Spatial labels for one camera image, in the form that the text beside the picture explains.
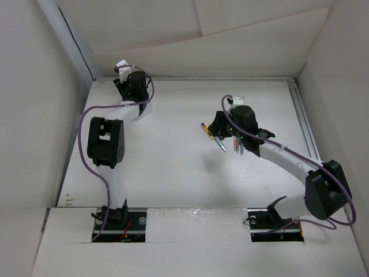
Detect yellow utility knife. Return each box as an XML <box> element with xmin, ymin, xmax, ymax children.
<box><xmin>201</xmin><ymin>123</ymin><xmax>214</xmax><ymax>140</ymax></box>

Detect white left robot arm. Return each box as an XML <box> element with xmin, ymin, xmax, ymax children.
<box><xmin>78</xmin><ymin>71</ymin><xmax>153</xmax><ymax>229</ymax></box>

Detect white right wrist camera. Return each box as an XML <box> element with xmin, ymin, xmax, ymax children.
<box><xmin>227</xmin><ymin>96</ymin><xmax>244</xmax><ymax>109</ymax></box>

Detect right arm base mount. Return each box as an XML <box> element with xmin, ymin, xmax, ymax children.
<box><xmin>243</xmin><ymin>196</ymin><xmax>304</xmax><ymax>242</ymax></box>

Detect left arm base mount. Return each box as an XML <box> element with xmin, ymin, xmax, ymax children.
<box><xmin>91</xmin><ymin>200</ymin><xmax>148</xmax><ymax>243</ymax></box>

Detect blue utility knife pen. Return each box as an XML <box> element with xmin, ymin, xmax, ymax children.
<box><xmin>214</xmin><ymin>137</ymin><xmax>227</xmax><ymax>152</ymax></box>

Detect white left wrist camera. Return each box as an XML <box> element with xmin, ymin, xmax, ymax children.
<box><xmin>114</xmin><ymin>60</ymin><xmax>135</xmax><ymax>83</ymax></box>

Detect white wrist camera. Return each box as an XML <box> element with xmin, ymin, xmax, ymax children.
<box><xmin>227</xmin><ymin>96</ymin><xmax>244</xmax><ymax>109</ymax></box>
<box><xmin>114</xmin><ymin>60</ymin><xmax>135</xmax><ymax>83</ymax></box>

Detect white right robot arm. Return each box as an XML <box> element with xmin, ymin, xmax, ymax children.
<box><xmin>207</xmin><ymin>105</ymin><xmax>356</xmax><ymax>229</ymax></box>

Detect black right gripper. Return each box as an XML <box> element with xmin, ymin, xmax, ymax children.
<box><xmin>208</xmin><ymin>110</ymin><xmax>246</xmax><ymax>140</ymax></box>

